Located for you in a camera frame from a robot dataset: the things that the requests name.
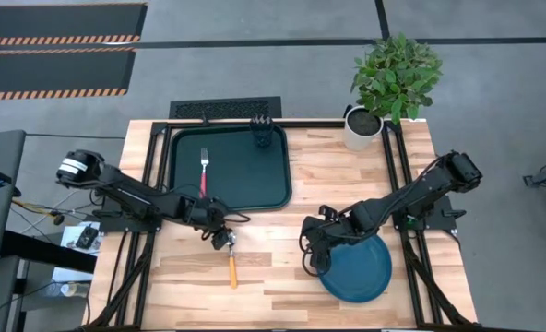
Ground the blue round plate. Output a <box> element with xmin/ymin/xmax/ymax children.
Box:
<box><xmin>317</xmin><ymin>232</ymin><xmax>393</xmax><ymax>304</ymax></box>

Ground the clear plastic bottle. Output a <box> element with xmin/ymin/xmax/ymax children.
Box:
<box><xmin>51</xmin><ymin>281</ymin><xmax>91</xmax><ymax>299</ymax></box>

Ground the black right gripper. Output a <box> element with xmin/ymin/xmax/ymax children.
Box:
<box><xmin>299</xmin><ymin>205</ymin><xmax>364</xmax><ymax>277</ymax></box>

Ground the black perforated floor mat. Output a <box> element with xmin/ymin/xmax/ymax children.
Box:
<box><xmin>169</xmin><ymin>95</ymin><xmax>283</xmax><ymax>120</ymax></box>

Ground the dark green plastic tray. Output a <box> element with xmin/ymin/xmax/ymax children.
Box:
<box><xmin>169</xmin><ymin>124</ymin><xmax>293</xmax><ymax>212</ymax></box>

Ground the red handled metal fork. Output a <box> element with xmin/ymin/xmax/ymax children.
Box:
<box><xmin>198</xmin><ymin>147</ymin><xmax>209</xmax><ymax>198</ymax></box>

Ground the yellow cable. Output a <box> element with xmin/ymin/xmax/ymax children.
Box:
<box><xmin>12</xmin><ymin>197</ymin><xmax>62</xmax><ymax>218</ymax></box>

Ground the dark transparent cup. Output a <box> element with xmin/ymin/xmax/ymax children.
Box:
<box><xmin>249</xmin><ymin>114</ymin><xmax>274</xmax><ymax>148</ymax></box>

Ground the black desk beam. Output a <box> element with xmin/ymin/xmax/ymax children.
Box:
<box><xmin>0</xmin><ymin>230</ymin><xmax>98</xmax><ymax>274</ymax></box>

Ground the black hazard striped floor mat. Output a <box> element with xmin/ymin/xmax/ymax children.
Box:
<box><xmin>0</xmin><ymin>2</ymin><xmax>148</xmax><ymax>47</ymax></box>
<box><xmin>0</xmin><ymin>48</ymin><xmax>137</xmax><ymax>101</ymax></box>

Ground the white paper sheet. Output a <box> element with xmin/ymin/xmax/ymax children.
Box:
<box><xmin>51</xmin><ymin>220</ymin><xmax>102</xmax><ymax>283</ymax></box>

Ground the green leafy plant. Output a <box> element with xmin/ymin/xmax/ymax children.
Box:
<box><xmin>350</xmin><ymin>32</ymin><xmax>444</xmax><ymax>125</ymax></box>

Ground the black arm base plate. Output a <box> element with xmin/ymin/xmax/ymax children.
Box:
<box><xmin>98</xmin><ymin>197</ymin><xmax>163</xmax><ymax>233</ymax></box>
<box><xmin>392</xmin><ymin>196</ymin><xmax>458</xmax><ymax>231</ymax></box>

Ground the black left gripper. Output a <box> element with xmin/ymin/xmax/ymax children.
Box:
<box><xmin>184</xmin><ymin>196</ymin><xmax>237</xmax><ymax>252</ymax></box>

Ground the small black device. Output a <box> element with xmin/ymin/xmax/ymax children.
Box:
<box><xmin>75</xmin><ymin>224</ymin><xmax>100</xmax><ymax>250</ymax></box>

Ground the white plant pot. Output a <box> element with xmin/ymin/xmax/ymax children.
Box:
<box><xmin>342</xmin><ymin>104</ymin><xmax>386</xmax><ymax>152</ymax></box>

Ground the orange handled metal spoon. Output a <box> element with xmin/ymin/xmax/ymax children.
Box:
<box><xmin>225</xmin><ymin>231</ymin><xmax>239</xmax><ymax>291</ymax></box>

